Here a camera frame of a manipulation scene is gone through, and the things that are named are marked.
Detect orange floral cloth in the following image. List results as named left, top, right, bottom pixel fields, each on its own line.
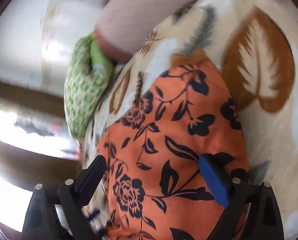
left=97, top=55, right=248, bottom=239

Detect pink bolster headboard cushion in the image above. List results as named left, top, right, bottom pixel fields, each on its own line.
left=94, top=0, right=194, bottom=63

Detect window with wooden frame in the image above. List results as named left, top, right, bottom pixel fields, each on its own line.
left=0, top=81, right=81, bottom=239

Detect green patterned pillow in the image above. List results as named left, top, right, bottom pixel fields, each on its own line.
left=64, top=33, right=114, bottom=140

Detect leaf pattern bed blanket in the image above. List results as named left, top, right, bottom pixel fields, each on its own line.
left=83, top=0, right=298, bottom=239

